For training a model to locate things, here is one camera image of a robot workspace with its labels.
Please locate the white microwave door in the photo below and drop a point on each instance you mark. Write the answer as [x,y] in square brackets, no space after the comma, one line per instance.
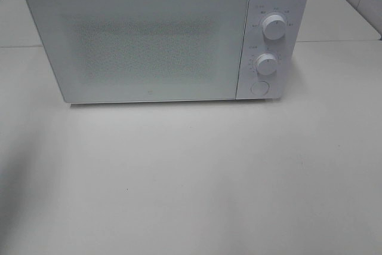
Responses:
[110,51]

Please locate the white timer knob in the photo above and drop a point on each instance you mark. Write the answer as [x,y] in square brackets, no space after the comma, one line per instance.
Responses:
[266,64]

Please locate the round white door button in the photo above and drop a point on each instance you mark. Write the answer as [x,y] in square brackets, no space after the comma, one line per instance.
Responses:
[260,88]

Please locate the upper white power knob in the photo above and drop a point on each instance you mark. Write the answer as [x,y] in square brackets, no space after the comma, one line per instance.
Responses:
[274,26]

